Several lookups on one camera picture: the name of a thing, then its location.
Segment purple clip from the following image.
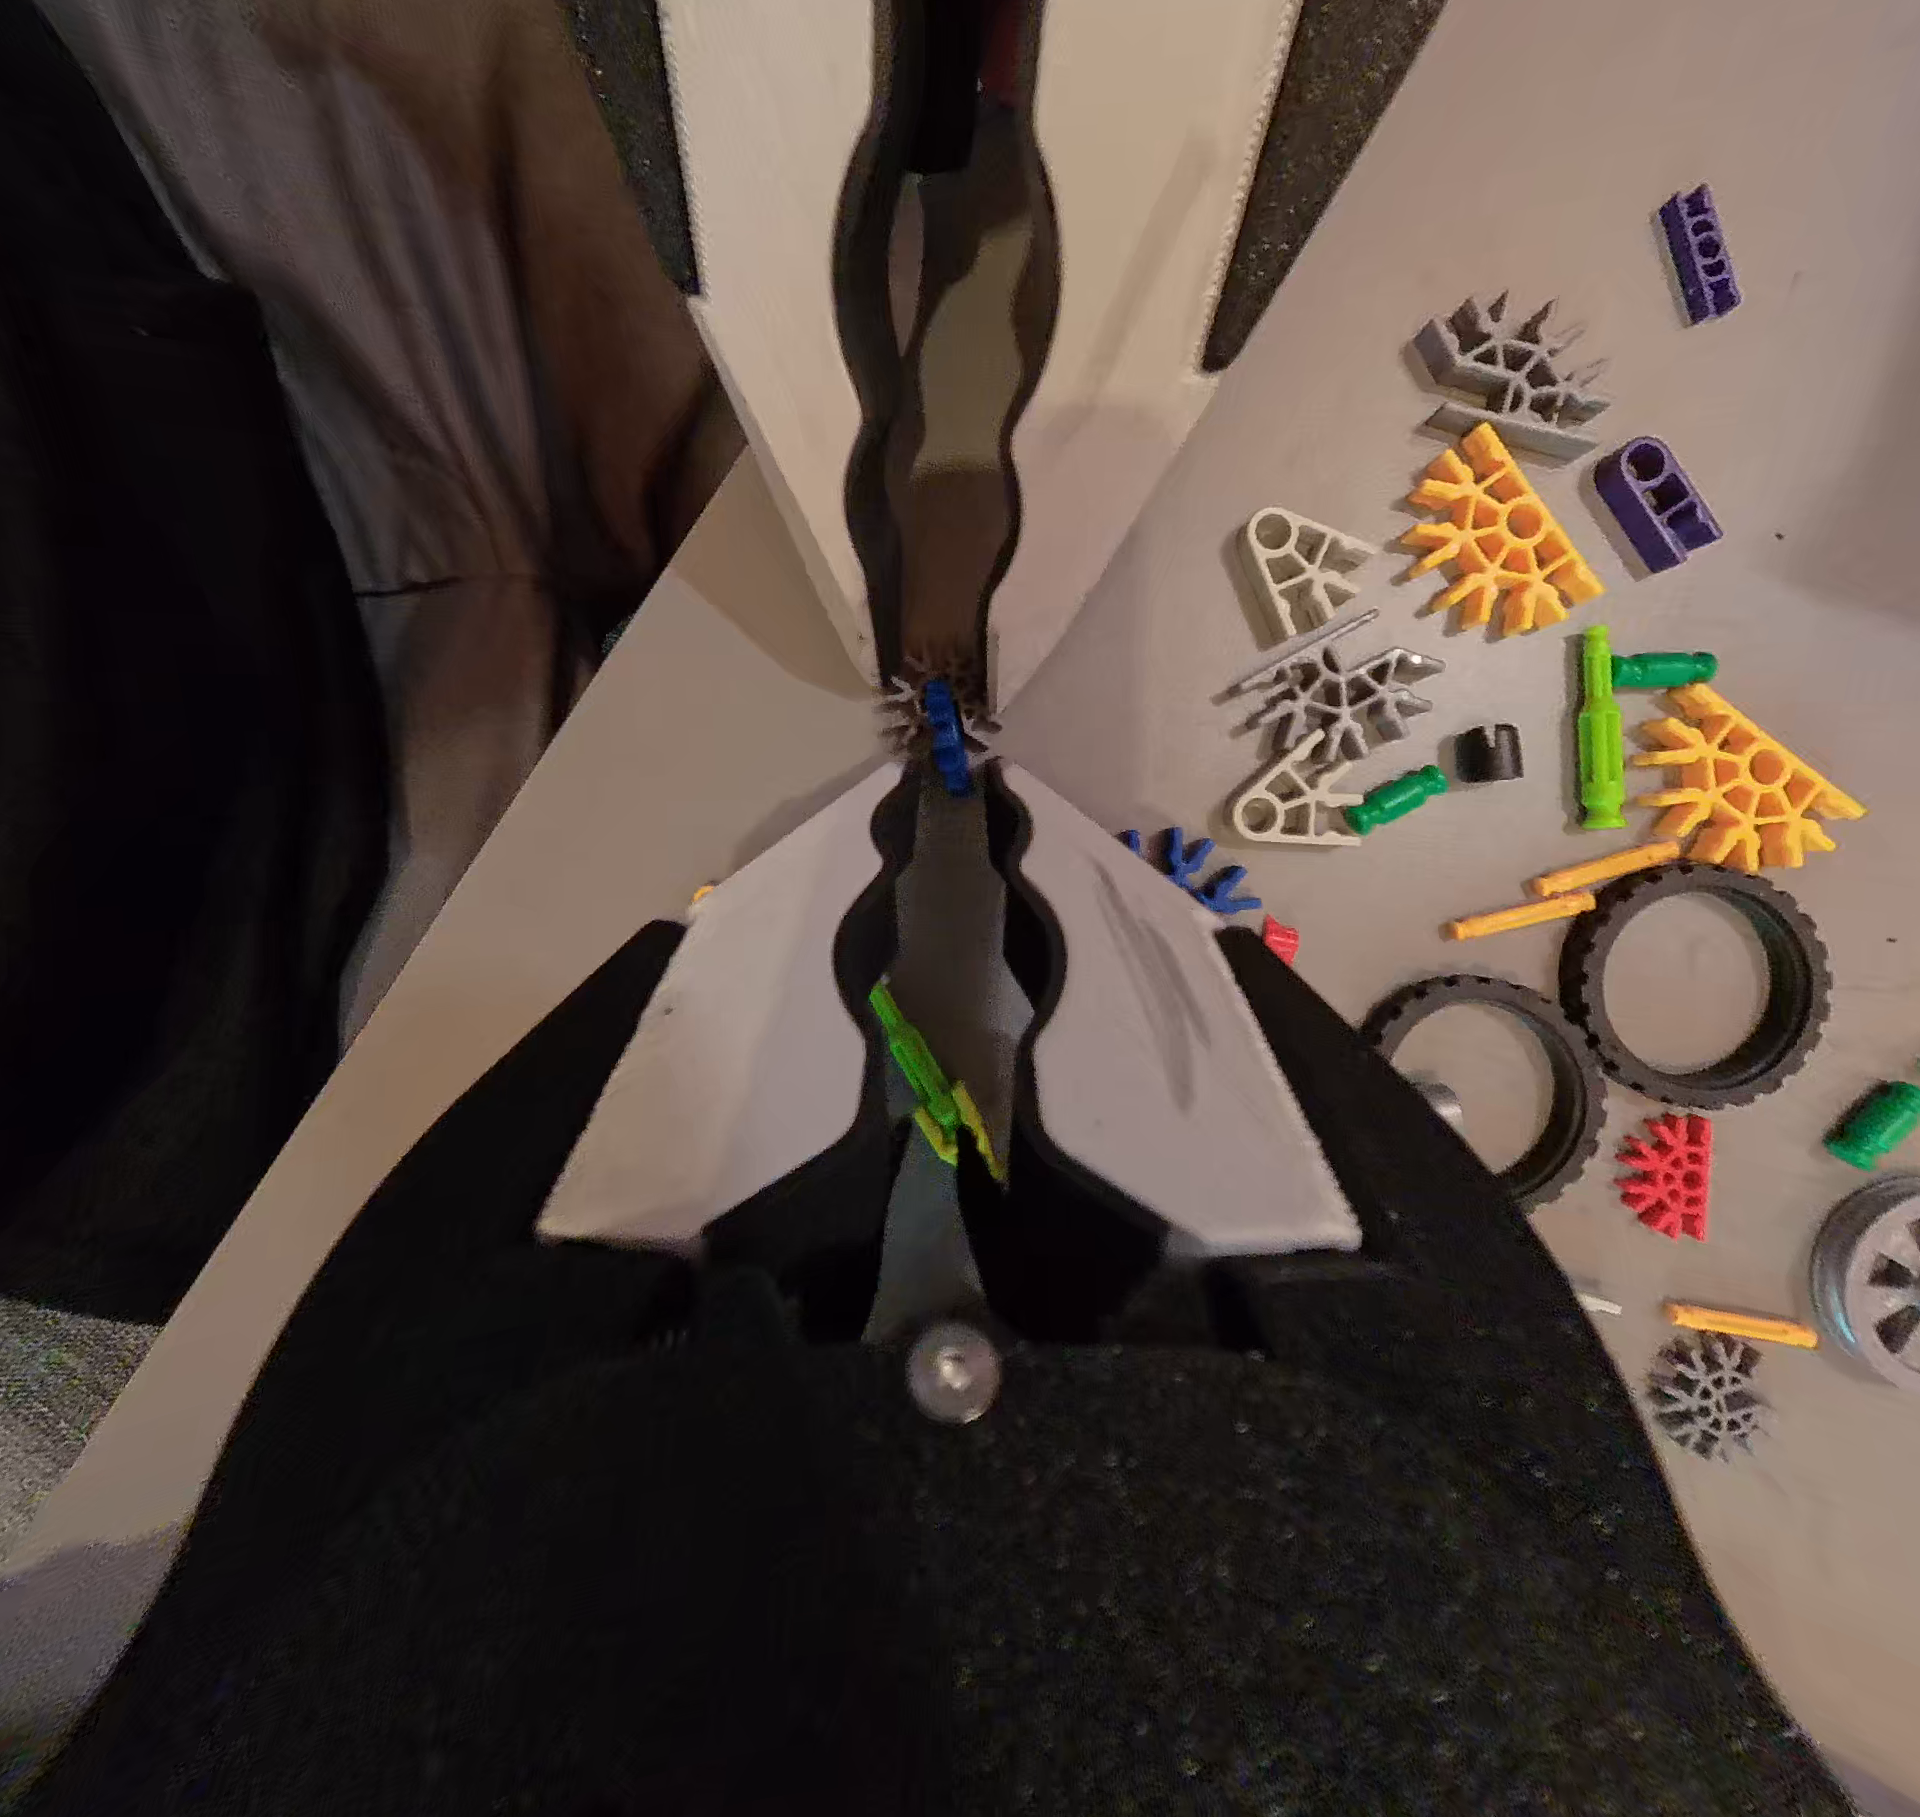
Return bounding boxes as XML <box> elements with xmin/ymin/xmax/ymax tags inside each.
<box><xmin>1594</xmin><ymin>437</ymin><xmax>1722</xmax><ymax>573</ymax></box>

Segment black tyre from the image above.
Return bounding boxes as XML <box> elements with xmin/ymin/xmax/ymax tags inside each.
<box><xmin>1557</xmin><ymin>861</ymin><xmax>1832</xmax><ymax>1112</ymax></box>
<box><xmin>1357</xmin><ymin>973</ymin><xmax>1607</xmax><ymax>1217</ymax></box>

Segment yellow half connector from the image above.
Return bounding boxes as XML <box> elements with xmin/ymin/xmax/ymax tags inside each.
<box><xmin>1631</xmin><ymin>685</ymin><xmax>1865</xmax><ymax>875</ymax></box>
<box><xmin>1398</xmin><ymin>424</ymin><xmax>1607</xmax><ymax>641</ymax></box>

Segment purple flat piece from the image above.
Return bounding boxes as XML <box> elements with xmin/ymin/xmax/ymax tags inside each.
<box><xmin>1653</xmin><ymin>183</ymin><xmax>1744</xmax><ymax>326</ymax></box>

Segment light grey fan connector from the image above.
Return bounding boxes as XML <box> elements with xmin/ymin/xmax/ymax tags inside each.
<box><xmin>1240</xmin><ymin>507</ymin><xmax>1380</xmax><ymax>649</ymax></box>
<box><xmin>1228</xmin><ymin>728</ymin><xmax>1374</xmax><ymax>849</ymax></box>

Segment grey wheel hub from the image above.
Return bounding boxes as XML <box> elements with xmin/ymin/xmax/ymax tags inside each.
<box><xmin>1807</xmin><ymin>1174</ymin><xmax>1920</xmax><ymax>1388</ymax></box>

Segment dark grey connector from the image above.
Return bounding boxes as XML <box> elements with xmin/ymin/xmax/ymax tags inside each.
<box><xmin>1213</xmin><ymin>614</ymin><xmax>1446</xmax><ymax>767</ymax></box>
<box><xmin>1408</xmin><ymin>293</ymin><xmax>1614</xmax><ymax>461</ymax></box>

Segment short yellow rod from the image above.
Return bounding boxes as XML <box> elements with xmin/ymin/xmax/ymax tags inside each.
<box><xmin>1445</xmin><ymin>892</ymin><xmax>1595</xmax><ymax>942</ymax></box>
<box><xmin>1530</xmin><ymin>841</ymin><xmax>1681</xmax><ymax>898</ymax></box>
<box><xmin>1665</xmin><ymin>1302</ymin><xmax>1820</xmax><ymax>1348</ymax></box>

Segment small dark snowflake connector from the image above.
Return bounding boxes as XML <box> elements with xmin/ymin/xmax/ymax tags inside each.
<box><xmin>1645</xmin><ymin>1332</ymin><xmax>1775</xmax><ymax>1462</ymax></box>

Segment lime green rod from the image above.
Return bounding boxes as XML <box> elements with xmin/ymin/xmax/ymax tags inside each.
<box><xmin>1574</xmin><ymin>625</ymin><xmax>1628</xmax><ymax>832</ymax></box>

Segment short blue rod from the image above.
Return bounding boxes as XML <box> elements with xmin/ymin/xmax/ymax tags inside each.
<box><xmin>920</xmin><ymin>677</ymin><xmax>977</xmax><ymax>800</ymax></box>

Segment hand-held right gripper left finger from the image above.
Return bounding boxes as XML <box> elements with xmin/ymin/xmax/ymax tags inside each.
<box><xmin>535</xmin><ymin>764</ymin><xmax>919</xmax><ymax>1256</ymax></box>

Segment blue connector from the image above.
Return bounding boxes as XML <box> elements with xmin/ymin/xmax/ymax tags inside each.
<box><xmin>1115</xmin><ymin>827</ymin><xmax>1262</xmax><ymax>920</ymax></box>

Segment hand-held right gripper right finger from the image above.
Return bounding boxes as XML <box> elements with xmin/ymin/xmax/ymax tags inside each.
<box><xmin>981</xmin><ymin>764</ymin><xmax>1363</xmax><ymax>1261</ymax></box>

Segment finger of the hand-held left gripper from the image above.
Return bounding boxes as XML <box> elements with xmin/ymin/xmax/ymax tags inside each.
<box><xmin>979</xmin><ymin>0</ymin><xmax>1333</xmax><ymax>716</ymax></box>
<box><xmin>645</xmin><ymin>0</ymin><xmax>904</xmax><ymax>716</ymax></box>

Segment red half connector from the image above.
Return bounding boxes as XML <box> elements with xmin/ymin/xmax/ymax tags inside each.
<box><xmin>1614</xmin><ymin>1112</ymin><xmax>1715</xmax><ymax>1241</ymax></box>

